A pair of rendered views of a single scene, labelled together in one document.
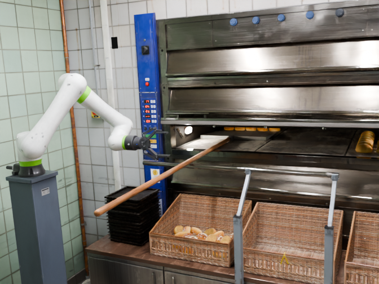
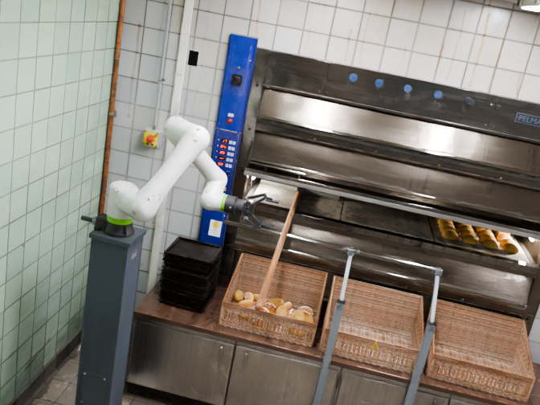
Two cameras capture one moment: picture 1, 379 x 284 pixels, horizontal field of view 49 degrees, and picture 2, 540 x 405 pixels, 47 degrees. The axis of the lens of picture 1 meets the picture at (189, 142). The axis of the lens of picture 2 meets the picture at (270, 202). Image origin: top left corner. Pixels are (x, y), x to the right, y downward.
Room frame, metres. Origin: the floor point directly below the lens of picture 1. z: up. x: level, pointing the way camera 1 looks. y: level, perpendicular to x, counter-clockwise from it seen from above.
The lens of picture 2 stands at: (-0.49, 1.21, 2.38)
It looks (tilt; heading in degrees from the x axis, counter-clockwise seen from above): 18 degrees down; 340
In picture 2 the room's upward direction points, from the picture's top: 11 degrees clockwise
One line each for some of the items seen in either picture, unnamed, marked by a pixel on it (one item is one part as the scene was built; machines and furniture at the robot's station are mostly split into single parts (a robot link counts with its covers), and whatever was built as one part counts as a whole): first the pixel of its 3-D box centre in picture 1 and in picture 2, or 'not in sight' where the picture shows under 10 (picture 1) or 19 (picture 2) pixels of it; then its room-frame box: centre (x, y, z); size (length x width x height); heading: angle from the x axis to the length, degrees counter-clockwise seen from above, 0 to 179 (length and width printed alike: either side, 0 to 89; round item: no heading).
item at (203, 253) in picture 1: (202, 226); (275, 297); (2.65, -0.06, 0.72); 0.56 x 0.49 x 0.28; 65
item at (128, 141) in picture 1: (132, 142); (231, 204); (2.50, 0.34, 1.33); 0.12 x 0.06 x 0.09; 155
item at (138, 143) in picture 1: (142, 143); (245, 207); (2.47, 0.28, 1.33); 0.09 x 0.07 x 0.08; 65
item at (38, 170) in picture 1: (24, 168); (108, 222); (2.39, 0.97, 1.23); 0.26 x 0.15 x 0.06; 62
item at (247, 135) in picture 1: (238, 133); (301, 182); (3.46, -0.42, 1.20); 0.55 x 0.36 x 0.03; 66
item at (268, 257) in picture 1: (291, 239); (373, 322); (2.37, -0.58, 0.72); 0.56 x 0.49 x 0.28; 65
